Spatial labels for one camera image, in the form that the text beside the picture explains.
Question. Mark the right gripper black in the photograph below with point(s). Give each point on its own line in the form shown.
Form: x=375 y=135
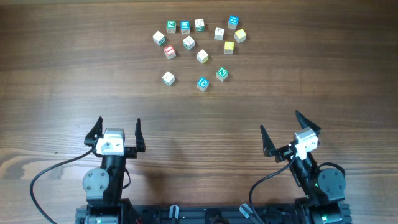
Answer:
x=270 y=150

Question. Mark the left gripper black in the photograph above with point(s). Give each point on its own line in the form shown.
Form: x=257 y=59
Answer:
x=130 y=152

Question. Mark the green n block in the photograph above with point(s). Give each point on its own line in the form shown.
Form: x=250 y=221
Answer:
x=222 y=74
x=171 y=26

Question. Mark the blue D block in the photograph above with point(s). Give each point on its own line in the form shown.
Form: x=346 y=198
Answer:
x=202 y=84

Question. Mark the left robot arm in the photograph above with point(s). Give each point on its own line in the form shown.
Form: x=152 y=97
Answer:
x=104 y=185

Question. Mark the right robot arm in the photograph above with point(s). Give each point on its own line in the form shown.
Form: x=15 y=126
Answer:
x=323 y=184

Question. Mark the red I block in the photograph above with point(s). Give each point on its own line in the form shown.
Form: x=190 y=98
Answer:
x=170 y=52

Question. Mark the yellow top block near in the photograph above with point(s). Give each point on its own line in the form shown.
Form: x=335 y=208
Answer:
x=228 y=47

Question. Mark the white block teal side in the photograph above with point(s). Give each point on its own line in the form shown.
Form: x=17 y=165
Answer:
x=159 y=38

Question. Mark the yellow top block far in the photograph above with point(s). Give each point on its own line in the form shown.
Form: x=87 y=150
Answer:
x=240 y=35

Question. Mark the white block yellow side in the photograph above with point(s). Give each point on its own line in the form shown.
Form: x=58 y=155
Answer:
x=202 y=56

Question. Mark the white block centre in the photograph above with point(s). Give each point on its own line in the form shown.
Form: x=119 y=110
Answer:
x=188 y=42

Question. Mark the white picture block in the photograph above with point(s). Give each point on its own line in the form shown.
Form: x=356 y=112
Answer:
x=219 y=33

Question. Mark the blue top block right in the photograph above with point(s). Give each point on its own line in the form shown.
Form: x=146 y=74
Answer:
x=233 y=22

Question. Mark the blue top block left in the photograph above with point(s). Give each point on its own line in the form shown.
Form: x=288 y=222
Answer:
x=185 y=27

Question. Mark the white block green side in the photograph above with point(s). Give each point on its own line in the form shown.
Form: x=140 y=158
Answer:
x=199 y=25

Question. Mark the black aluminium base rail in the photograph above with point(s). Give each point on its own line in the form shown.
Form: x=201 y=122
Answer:
x=217 y=214

